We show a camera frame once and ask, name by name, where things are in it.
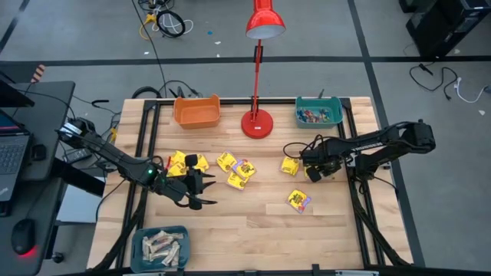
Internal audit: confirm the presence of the black cable bundle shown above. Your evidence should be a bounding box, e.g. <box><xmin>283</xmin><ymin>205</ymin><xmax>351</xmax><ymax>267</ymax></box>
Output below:
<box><xmin>159</xmin><ymin>79</ymin><xmax>203</xmax><ymax>99</ymax></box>

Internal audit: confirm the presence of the white floor cable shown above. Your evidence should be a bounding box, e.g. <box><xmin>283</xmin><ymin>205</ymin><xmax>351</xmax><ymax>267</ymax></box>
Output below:
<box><xmin>453</xmin><ymin>77</ymin><xmax>489</xmax><ymax>104</ymax></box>

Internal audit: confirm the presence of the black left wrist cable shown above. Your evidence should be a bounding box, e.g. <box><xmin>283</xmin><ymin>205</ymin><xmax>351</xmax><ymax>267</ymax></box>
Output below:
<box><xmin>174</xmin><ymin>193</ymin><xmax>219</xmax><ymax>209</ymax></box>

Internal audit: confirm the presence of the teal green plastic bin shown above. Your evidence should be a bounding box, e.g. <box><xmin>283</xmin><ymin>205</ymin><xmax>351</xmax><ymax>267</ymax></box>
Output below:
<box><xmin>295</xmin><ymin>95</ymin><xmax>344</xmax><ymax>130</ymax></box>

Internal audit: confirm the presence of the orange plastic bin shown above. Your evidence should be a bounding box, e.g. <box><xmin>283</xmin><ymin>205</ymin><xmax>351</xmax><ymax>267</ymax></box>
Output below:
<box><xmin>173</xmin><ymin>94</ymin><xmax>222</xmax><ymax>130</ymax></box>

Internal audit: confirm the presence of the black coiled cable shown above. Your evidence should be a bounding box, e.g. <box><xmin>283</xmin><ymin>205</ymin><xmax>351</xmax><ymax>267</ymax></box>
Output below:
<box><xmin>156</xmin><ymin>9</ymin><xmax>187</xmax><ymax>38</ymax></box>

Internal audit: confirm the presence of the black cable arc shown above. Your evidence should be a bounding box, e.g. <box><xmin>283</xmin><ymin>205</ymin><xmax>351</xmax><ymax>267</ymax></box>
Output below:
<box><xmin>131</xmin><ymin>86</ymin><xmax>163</xmax><ymax>100</ymax></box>

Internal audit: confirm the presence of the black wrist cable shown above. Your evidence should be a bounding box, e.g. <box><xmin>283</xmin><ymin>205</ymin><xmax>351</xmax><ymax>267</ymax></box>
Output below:
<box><xmin>282</xmin><ymin>133</ymin><xmax>327</xmax><ymax>160</ymax></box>
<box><xmin>174</xmin><ymin>193</ymin><xmax>219</xmax><ymax>209</ymax></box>

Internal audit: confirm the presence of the black floor power cable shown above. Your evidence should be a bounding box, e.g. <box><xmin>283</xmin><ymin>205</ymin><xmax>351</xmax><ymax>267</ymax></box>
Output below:
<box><xmin>409</xmin><ymin>63</ymin><xmax>460</xmax><ymax>101</ymax></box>

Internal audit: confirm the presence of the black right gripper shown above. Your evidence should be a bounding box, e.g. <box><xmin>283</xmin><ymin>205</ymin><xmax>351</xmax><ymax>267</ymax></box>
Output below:
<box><xmin>300</xmin><ymin>143</ymin><xmax>344</xmax><ymax>184</ymax></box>

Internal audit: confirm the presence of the dark blue plastic bin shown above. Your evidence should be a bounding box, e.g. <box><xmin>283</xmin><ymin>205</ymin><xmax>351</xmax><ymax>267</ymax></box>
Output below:
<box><xmin>129</xmin><ymin>225</ymin><xmax>192</xmax><ymax>273</ymax></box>

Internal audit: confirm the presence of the small black desk device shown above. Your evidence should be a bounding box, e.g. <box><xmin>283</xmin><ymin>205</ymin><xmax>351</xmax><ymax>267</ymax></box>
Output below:
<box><xmin>30</xmin><ymin>143</ymin><xmax>48</xmax><ymax>161</ymax></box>

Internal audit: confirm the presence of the black computer mouse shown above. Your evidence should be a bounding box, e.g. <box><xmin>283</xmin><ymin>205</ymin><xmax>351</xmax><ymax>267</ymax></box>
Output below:
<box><xmin>10</xmin><ymin>218</ymin><xmax>38</xmax><ymax>255</ymax></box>

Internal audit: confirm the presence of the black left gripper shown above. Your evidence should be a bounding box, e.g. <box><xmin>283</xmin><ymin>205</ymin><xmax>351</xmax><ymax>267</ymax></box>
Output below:
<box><xmin>163</xmin><ymin>154</ymin><xmax>217</xmax><ymax>211</ymax></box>

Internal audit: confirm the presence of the red desk lamp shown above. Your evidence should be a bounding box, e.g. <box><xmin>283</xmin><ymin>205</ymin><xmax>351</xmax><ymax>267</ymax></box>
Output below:
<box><xmin>240</xmin><ymin>0</ymin><xmax>287</xmax><ymax>140</ymax></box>

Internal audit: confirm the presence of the long black floor cable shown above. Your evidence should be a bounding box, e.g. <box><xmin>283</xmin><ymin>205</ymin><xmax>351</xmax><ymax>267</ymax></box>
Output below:
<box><xmin>131</xmin><ymin>0</ymin><xmax>169</xmax><ymax>99</ymax></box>

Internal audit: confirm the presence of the yellow purple-edged candy packet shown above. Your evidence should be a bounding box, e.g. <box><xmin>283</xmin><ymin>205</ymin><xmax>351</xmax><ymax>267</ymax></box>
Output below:
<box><xmin>232</xmin><ymin>159</ymin><xmax>257</xmax><ymax>179</ymax></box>
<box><xmin>286</xmin><ymin>189</ymin><xmax>312</xmax><ymax>214</ymax></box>

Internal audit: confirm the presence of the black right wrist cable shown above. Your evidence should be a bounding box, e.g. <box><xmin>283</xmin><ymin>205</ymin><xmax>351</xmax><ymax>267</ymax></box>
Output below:
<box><xmin>282</xmin><ymin>133</ymin><xmax>327</xmax><ymax>160</ymax></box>

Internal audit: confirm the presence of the yellow floor cable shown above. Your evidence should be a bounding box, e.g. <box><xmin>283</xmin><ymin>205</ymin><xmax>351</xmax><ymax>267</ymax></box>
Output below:
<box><xmin>138</xmin><ymin>12</ymin><xmax>158</xmax><ymax>41</ymax></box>

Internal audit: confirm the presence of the black computer tower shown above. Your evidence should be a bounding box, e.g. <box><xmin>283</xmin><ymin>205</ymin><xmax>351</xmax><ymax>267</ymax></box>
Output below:
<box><xmin>398</xmin><ymin>0</ymin><xmax>491</xmax><ymax>59</ymax></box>

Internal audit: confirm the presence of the black side desk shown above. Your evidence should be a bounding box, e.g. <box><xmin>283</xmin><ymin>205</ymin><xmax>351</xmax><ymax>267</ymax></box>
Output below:
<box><xmin>0</xmin><ymin>80</ymin><xmax>107</xmax><ymax>276</ymax></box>

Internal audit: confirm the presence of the black laptop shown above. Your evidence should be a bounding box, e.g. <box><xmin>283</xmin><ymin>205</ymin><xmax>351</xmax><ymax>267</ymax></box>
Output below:
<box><xmin>0</xmin><ymin>109</ymin><xmax>31</xmax><ymax>203</ymax></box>

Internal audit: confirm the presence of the striped hazard marker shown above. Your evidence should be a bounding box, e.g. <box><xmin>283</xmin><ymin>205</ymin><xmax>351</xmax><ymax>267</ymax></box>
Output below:
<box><xmin>30</xmin><ymin>64</ymin><xmax>47</xmax><ymax>84</ymax></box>

